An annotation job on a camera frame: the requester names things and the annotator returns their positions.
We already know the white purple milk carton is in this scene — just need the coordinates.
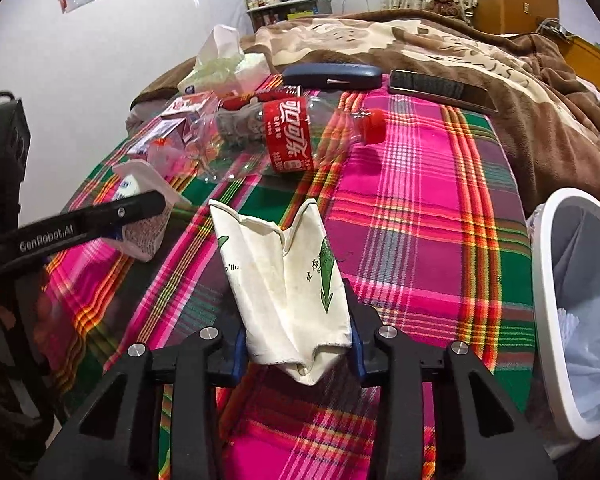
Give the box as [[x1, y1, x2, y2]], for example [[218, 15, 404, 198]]
[[126, 122, 191, 177]]

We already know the brown beige blanket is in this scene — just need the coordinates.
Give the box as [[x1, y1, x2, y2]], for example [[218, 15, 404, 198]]
[[130, 7, 600, 212]]

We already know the pink green plaid tablecloth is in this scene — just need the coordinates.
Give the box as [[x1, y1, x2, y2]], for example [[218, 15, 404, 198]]
[[42, 80, 538, 480]]

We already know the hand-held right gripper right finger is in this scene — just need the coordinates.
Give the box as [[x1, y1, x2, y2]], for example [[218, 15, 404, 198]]
[[342, 279, 556, 480]]

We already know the teddy bear with red hat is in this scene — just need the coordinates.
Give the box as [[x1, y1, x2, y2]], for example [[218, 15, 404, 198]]
[[422, 0, 467, 22]]

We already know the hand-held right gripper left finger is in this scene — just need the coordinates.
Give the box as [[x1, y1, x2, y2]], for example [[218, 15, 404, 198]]
[[32, 317, 249, 480]]

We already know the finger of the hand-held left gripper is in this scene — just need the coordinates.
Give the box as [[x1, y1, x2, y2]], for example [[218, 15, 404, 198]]
[[87, 190, 168, 236]]

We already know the black smartphone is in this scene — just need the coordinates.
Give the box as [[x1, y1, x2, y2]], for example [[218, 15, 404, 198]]
[[387, 69, 499, 114]]

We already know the grey storage shelf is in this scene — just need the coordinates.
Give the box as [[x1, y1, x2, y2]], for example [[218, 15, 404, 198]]
[[246, 0, 334, 32]]

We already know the white blue yogurt cup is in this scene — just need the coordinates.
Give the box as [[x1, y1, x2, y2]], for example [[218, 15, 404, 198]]
[[111, 160, 192, 262]]

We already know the dark blue glasses case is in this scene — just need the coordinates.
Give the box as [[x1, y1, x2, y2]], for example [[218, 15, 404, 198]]
[[282, 62, 384, 92]]

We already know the white green tissue pack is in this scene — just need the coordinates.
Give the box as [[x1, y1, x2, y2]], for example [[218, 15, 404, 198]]
[[177, 24, 272, 99]]

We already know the white round trash bin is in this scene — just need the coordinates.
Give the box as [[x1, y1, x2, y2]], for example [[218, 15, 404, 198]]
[[529, 187, 600, 442]]

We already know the white paper cup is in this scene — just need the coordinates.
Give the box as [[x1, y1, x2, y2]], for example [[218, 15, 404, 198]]
[[209, 199, 354, 386]]

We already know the clear bottle red label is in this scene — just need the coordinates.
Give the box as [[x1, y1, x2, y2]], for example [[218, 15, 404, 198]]
[[190, 94, 389, 184]]

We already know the wooden headboard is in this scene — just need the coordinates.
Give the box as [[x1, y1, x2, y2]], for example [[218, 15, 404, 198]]
[[554, 29, 600, 92]]

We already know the power strip with plugs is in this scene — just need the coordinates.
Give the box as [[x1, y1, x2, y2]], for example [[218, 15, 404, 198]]
[[536, 16, 577, 37]]

